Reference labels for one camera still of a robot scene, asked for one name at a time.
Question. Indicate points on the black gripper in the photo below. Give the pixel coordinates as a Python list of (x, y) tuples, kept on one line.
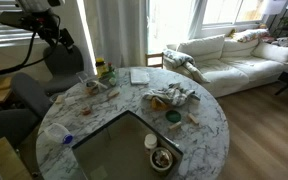
[(63, 36)]

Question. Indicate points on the green hot sauce bottle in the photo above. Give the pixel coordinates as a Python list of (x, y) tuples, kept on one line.
[(111, 70)]

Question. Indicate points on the wooden chair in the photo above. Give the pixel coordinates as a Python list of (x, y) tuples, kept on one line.
[(154, 60)]

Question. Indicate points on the white sofa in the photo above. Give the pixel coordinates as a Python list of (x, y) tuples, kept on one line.
[(232, 66)]

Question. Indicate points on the glass cup with utensil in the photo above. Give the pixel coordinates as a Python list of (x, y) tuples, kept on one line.
[(92, 88)]

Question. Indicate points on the clear bottle blue cap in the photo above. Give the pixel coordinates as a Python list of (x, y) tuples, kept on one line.
[(58, 133)]

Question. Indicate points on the folded white paper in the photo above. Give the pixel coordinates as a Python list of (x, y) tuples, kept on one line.
[(139, 76)]

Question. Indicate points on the grey office chair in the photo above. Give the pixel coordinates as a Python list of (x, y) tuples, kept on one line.
[(17, 124)]

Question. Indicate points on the yellow-lid amber jar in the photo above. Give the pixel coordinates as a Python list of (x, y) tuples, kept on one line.
[(100, 66)]

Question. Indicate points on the bowl with food scraps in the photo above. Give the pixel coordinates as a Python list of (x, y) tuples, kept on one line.
[(161, 159)]

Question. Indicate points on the small red-lid clear jar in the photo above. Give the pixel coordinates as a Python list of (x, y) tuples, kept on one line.
[(86, 110)]

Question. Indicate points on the wooden block near lid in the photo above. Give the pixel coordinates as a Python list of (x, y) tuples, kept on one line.
[(175, 126)]

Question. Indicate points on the wooden block by tray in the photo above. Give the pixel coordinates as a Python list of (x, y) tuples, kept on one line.
[(113, 93)]

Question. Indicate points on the wooden block right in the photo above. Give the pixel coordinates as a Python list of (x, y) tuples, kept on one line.
[(193, 119)]

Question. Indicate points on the floral cushion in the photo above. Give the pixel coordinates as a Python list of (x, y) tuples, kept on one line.
[(249, 35)]

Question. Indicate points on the patterned throw blanket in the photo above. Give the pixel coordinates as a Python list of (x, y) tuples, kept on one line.
[(184, 64)]

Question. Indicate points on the striped crumpled cloth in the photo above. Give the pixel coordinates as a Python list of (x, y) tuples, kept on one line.
[(174, 94)]

